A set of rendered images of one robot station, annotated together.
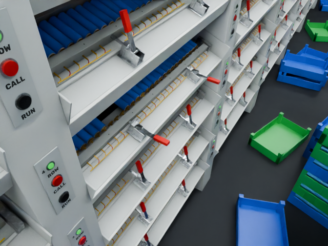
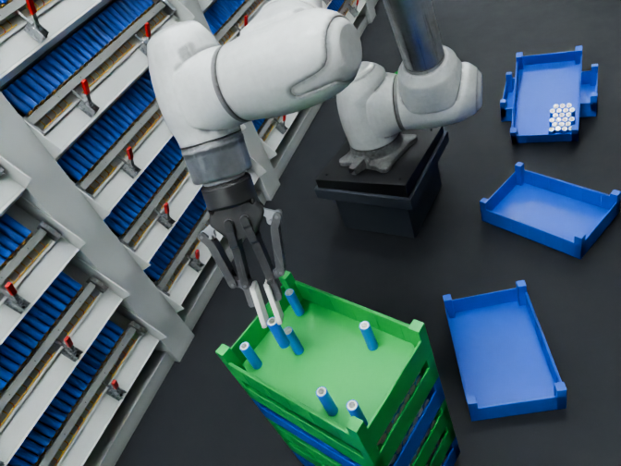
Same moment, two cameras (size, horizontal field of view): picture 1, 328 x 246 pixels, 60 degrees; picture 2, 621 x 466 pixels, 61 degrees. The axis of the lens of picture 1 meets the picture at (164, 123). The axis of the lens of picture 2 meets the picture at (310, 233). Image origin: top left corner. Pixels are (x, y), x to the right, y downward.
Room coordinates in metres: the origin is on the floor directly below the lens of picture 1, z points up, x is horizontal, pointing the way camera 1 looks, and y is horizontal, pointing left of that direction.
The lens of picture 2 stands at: (1.25, -0.65, 1.16)
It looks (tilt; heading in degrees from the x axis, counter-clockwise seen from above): 41 degrees down; 185
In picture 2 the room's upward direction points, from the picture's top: 24 degrees counter-clockwise
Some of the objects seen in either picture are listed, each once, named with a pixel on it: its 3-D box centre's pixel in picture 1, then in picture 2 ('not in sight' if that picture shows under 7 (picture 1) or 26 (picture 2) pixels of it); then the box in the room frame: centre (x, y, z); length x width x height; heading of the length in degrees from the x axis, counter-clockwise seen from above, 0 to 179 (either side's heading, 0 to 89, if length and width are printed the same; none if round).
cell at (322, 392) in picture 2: not in sight; (326, 400); (0.80, -0.77, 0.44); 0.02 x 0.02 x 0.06
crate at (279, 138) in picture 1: (279, 136); not in sight; (1.15, -0.66, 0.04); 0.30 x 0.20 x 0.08; 130
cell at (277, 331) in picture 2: not in sight; (278, 332); (0.71, -0.81, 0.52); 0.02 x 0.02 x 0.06
